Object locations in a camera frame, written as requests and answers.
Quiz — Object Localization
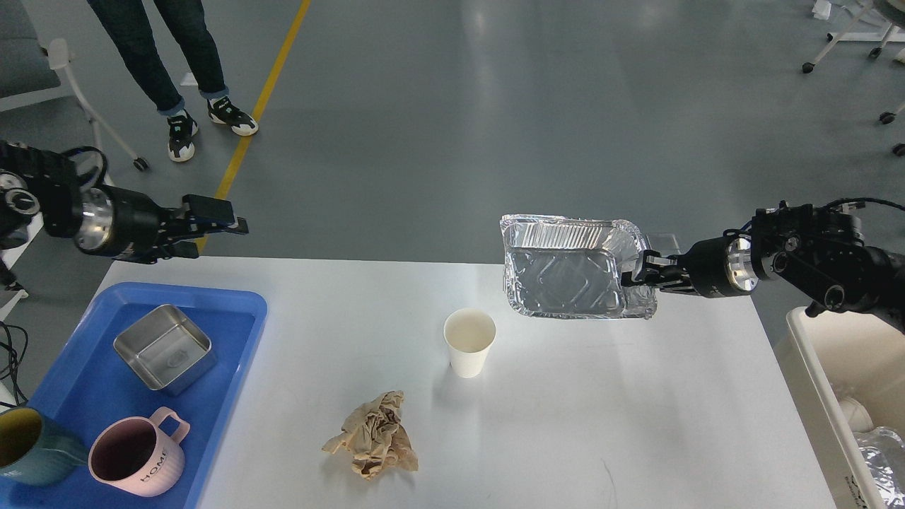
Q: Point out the white chair base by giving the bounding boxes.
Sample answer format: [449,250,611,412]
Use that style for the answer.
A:
[801,1,904,159]

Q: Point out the brown paper napkin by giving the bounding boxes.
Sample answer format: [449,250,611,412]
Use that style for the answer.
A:
[321,390,419,482]

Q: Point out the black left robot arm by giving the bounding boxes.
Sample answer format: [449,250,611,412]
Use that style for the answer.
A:
[1,141,249,264]

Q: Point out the teal ceramic mug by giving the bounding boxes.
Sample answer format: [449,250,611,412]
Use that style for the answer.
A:
[1,406,88,487]

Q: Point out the pink ribbed mug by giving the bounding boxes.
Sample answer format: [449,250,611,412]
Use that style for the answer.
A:
[87,406,191,498]

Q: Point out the blue plastic tray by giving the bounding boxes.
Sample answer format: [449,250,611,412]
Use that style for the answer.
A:
[1,281,268,508]

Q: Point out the grey office chair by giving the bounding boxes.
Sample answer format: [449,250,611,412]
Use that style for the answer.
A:
[1,1,150,172]

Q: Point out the black cables at left edge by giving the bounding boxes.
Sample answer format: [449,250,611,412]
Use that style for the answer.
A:
[0,318,30,407]

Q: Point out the white bin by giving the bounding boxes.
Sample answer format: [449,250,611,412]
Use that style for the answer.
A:
[773,308,904,508]

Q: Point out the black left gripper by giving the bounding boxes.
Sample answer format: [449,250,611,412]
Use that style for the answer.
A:
[72,186,249,264]

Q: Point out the white paper cup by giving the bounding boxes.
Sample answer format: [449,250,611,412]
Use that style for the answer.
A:
[443,308,497,379]

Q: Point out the aluminium foil tray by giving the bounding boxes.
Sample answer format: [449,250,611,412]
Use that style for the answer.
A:
[500,215,658,320]

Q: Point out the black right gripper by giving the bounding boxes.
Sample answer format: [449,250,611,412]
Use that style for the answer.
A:
[621,235,760,298]

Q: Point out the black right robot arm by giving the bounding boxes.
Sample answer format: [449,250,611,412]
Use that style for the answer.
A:
[620,197,904,332]

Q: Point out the white cup in bin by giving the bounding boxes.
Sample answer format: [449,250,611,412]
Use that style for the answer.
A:
[838,397,874,433]

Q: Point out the crumpled foil in bin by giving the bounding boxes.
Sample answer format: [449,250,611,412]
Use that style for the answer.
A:
[853,426,904,508]

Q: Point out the stainless steel rectangular tin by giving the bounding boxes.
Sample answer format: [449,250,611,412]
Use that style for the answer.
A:
[113,304,217,397]

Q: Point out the person in jeans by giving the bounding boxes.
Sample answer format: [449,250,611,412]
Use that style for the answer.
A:
[86,0,259,163]

